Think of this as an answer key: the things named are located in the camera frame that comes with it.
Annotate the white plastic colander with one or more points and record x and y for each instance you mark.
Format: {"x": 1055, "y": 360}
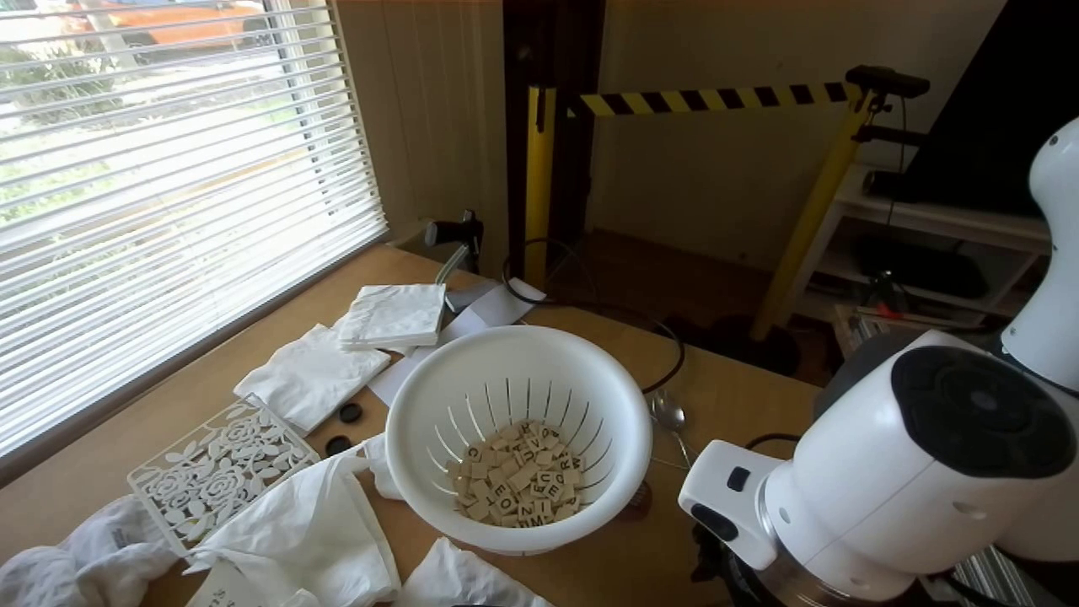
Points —
{"x": 507, "y": 377}

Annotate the white folded cloth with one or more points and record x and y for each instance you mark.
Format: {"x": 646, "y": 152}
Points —
{"x": 394, "y": 315}

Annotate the white paper sheet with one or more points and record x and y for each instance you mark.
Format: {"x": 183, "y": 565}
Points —
{"x": 473, "y": 311}

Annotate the silver metal spoon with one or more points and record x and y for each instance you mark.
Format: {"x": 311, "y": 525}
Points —
{"x": 673, "y": 418}

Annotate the white crumpled cloth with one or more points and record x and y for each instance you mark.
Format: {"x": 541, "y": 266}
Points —
{"x": 307, "y": 379}

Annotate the yellow black striped barrier belt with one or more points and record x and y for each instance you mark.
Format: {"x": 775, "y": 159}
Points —
{"x": 712, "y": 99}

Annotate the white shelf unit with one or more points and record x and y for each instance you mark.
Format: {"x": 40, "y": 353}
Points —
{"x": 881, "y": 266}

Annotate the window blinds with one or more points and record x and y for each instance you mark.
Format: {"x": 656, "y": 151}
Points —
{"x": 167, "y": 167}

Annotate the yellow barrier post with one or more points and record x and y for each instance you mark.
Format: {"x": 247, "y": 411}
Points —
{"x": 812, "y": 216}

